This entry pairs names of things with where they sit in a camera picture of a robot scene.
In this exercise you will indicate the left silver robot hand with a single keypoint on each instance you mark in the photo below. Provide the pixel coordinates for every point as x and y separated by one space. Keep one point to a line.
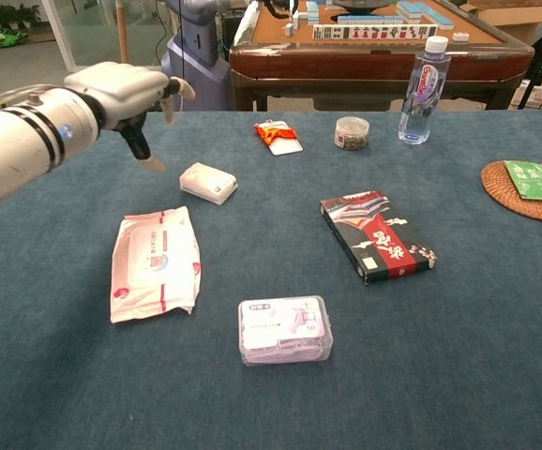
121 89

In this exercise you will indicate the small white packet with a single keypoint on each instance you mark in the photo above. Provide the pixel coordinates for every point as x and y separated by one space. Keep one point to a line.
207 183

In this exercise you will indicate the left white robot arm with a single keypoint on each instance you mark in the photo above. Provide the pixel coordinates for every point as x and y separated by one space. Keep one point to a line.
13 145

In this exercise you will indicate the white pink wet wipes pack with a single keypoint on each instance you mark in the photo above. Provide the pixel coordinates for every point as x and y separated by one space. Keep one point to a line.
156 262

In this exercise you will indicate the clear plastic card box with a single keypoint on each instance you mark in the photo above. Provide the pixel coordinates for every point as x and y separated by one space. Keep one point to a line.
285 330

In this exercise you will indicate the black red flat box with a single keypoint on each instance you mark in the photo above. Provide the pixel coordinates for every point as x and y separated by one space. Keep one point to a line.
376 236

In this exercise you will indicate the cardboard box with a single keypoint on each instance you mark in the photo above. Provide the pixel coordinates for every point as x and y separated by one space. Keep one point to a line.
505 19

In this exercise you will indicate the green potted plant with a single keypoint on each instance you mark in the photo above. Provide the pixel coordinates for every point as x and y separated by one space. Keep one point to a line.
4 21

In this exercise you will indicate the orange white snack packet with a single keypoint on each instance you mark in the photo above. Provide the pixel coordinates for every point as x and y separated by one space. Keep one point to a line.
278 136

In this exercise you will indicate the brown mahjong table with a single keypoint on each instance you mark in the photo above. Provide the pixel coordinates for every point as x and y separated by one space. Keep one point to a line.
336 61

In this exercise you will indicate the long blue mahjong tile stack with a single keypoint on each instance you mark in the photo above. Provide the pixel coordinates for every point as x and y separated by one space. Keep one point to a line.
369 19

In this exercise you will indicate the row of mahjong tiles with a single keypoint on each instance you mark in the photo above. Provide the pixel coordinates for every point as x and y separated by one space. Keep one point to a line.
374 32

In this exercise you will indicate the clear water bottle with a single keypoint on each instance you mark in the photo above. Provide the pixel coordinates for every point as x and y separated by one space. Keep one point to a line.
423 94

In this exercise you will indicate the diagonal blue mahjong tile stack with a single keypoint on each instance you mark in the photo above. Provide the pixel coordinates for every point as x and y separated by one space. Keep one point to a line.
423 14

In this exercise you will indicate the single white mahjong tile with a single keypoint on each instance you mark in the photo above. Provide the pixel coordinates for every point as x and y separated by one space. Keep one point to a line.
461 37

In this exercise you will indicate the blue felt table cover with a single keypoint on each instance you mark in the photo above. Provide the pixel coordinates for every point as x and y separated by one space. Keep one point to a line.
271 412

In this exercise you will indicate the round woven rattan coaster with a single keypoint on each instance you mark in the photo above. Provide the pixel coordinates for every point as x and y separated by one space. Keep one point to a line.
501 187

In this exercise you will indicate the green tea packet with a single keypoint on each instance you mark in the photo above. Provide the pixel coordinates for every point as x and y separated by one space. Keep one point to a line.
540 183

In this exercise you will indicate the wooden post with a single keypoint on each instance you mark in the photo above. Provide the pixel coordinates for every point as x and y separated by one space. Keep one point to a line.
122 33

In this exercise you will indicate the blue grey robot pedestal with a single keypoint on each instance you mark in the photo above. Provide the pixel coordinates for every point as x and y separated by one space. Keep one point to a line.
200 51

